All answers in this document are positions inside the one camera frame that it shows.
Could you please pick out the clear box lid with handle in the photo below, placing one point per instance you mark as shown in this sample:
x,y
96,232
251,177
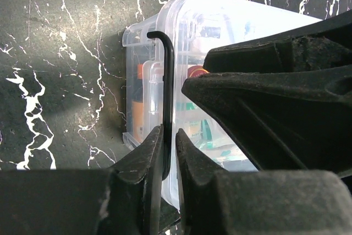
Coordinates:
x,y
197,26

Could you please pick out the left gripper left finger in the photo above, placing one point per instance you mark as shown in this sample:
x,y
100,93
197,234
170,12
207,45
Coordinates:
x,y
122,199

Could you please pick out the brown bottle orange cap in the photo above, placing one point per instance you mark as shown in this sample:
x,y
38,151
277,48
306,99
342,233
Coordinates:
x,y
137,103

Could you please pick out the small brown round tin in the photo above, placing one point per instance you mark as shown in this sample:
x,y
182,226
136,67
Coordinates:
x,y
195,71

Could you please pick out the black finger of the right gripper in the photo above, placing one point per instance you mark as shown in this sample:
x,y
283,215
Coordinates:
x,y
282,121

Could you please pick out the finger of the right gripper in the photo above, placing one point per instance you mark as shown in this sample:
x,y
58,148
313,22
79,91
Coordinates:
x,y
321,45

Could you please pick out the clear first aid box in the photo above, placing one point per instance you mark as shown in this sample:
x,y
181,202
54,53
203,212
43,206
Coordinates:
x,y
149,52

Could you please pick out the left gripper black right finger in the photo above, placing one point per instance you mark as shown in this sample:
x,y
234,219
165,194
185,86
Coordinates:
x,y
216,201

